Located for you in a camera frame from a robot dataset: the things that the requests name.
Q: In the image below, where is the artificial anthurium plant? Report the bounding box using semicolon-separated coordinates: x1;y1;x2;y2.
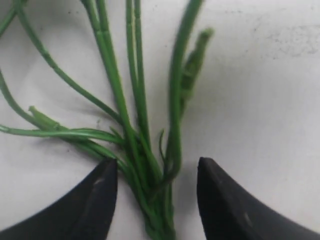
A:
0;0;214;240

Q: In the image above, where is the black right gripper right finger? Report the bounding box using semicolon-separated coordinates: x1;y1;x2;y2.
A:
196;157;320;240

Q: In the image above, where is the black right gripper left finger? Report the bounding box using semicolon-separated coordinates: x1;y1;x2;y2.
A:
0;159;118;240

